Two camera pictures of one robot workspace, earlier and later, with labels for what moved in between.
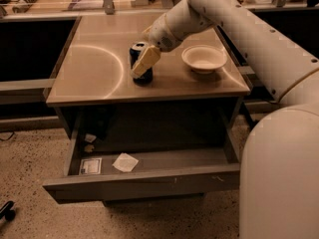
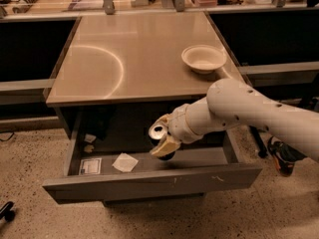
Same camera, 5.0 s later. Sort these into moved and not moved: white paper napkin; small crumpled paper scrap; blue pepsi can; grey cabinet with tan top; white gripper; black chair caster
Moved: white gripper; blue pepsi can
Not moved: black chair caster; small crumpled paper scrap; grey cabinet with tan top; white paper napkin
